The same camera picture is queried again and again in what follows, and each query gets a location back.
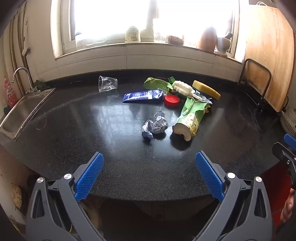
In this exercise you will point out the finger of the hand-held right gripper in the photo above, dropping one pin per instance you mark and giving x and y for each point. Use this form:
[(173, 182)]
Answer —
[(283, 153), (290, 139)]

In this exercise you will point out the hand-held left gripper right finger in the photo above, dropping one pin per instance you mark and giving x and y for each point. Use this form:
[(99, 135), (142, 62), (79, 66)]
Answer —
[(209, 176)]

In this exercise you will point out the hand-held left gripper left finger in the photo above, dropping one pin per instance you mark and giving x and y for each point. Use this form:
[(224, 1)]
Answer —
[(90, 176)]

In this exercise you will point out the red round lid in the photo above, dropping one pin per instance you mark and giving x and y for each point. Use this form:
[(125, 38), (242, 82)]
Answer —
[(172, 100)]

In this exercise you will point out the yellow sponge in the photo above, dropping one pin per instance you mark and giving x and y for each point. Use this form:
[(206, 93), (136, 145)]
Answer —
[(205, 89)]

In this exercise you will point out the person's right hand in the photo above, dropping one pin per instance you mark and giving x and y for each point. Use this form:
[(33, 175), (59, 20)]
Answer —
[(288, 206)]

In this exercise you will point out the black metal rack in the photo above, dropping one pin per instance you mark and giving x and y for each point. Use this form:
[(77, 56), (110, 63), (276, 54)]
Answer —
[(270, 77)]

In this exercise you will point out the crumpled foil ball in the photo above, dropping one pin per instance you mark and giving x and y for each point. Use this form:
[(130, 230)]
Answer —
[(160, 125)]

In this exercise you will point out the crumpled blue white wrapper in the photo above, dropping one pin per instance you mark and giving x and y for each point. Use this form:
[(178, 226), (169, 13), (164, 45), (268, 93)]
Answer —
[(146, 131)]

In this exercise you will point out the silver foil wrapper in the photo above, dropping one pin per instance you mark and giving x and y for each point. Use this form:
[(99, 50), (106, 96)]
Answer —
[(204, 99)]

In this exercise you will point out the steel sink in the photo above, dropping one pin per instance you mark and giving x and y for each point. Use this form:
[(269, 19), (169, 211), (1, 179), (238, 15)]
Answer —
[(18, 115)]

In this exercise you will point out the clear plastic cup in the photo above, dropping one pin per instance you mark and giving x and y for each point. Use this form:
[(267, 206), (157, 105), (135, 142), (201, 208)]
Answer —
[(107, 83)]

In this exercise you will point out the blue flat packet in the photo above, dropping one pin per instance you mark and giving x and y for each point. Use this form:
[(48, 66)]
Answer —
[(141, 96)]

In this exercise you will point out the wooden cutting board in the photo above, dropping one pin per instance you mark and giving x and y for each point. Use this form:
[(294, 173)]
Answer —
[(266, 46)]

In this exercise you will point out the dark green cloth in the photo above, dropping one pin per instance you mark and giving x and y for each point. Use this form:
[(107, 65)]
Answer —
[(40, 83)]

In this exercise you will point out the crumpled green wrapper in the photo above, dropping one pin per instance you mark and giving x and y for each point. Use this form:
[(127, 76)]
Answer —
[(155, 83)]

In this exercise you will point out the stone mortar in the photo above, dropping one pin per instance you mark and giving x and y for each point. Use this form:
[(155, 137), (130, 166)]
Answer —
[(223, 46)]

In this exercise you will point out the red labelled bottle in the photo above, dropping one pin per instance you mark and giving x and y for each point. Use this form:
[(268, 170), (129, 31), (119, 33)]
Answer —
[(9, 92)]

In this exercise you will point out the chrome faucet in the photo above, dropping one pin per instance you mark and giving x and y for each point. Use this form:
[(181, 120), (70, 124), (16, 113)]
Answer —
[(27, 76)]

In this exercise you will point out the stone pestle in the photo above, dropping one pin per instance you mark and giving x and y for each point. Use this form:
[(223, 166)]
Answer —
[(229, 35)]

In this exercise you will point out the brown ceramic jar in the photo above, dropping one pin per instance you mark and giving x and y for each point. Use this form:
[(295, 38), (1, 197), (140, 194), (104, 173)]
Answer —
[(207, 39)]

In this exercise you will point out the white plastic bottle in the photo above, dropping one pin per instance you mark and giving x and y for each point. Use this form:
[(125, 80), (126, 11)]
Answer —
[(132, 34)]

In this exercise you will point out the white container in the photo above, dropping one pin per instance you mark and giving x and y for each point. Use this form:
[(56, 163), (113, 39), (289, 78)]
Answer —
[(146, 36)]

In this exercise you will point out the white window frame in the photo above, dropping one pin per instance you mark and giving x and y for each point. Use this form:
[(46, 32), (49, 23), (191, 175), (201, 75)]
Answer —
[(62, 34)]

